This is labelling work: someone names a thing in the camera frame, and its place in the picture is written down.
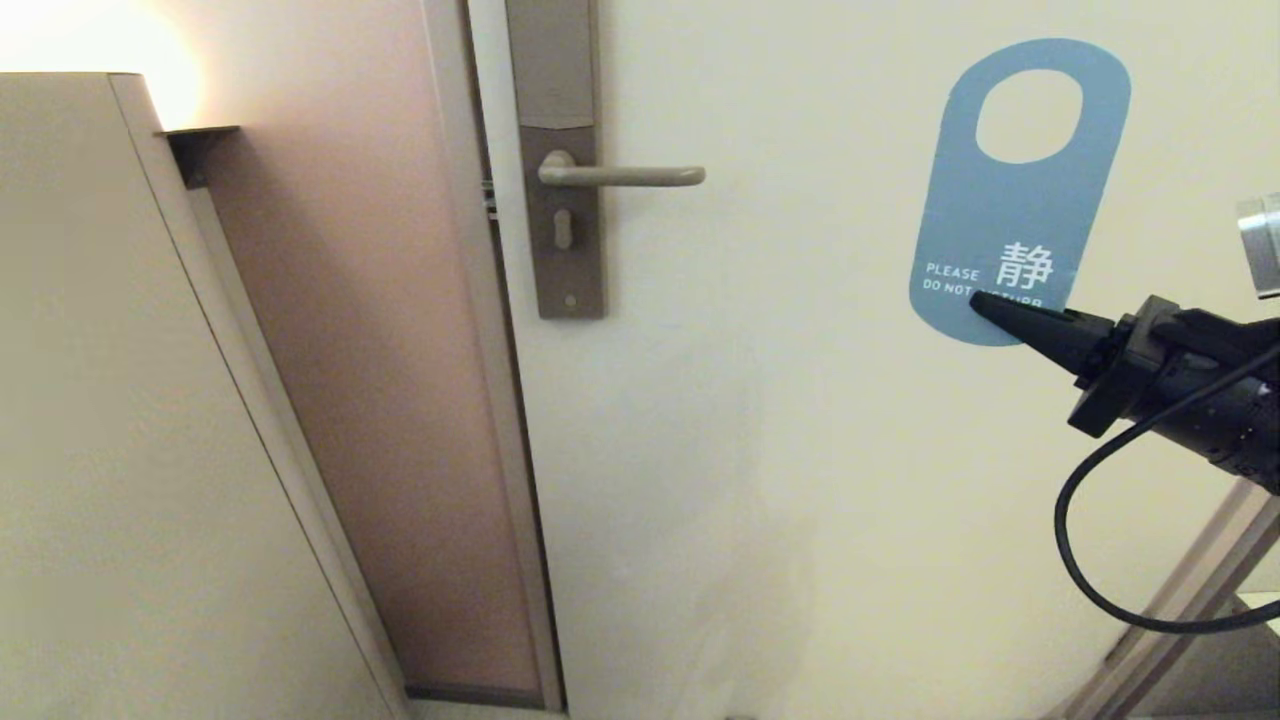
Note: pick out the white room door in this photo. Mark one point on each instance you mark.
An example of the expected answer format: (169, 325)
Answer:
(800, 450)

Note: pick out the dark wall light ledge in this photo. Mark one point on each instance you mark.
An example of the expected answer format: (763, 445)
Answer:
(200, 150)

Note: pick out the beige cabinet panel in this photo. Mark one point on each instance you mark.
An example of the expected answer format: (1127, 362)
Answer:
(100, 400)

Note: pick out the beige keyhole cover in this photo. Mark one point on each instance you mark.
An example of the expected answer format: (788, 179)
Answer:
(563, 230)

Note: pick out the small brown frame hinge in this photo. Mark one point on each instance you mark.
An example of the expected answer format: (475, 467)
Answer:
(1128, 648)

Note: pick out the brown metal lock plate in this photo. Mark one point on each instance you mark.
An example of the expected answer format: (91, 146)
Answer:
(560, 70)

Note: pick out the blue and white door hanger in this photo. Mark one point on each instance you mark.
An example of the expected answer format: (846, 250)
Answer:
(1010, 215)

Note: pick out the dark baseboard strip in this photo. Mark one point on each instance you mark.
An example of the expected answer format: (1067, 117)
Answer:
(470, 695)

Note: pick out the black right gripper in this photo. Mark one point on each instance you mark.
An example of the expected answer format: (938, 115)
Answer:
(1130, 370)

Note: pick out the brown wooden side frame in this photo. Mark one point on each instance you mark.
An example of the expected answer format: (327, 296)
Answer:
(1190, 590)

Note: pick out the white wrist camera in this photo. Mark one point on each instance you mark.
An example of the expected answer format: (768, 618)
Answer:
(1262, 245)

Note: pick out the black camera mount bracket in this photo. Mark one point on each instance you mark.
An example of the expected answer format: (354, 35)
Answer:
(1230, 335)

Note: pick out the metal door latch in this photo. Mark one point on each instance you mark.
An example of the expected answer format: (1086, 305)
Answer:
(489, 200)

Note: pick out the beige door frame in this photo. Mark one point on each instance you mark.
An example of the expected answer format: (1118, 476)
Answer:
(497, 350)

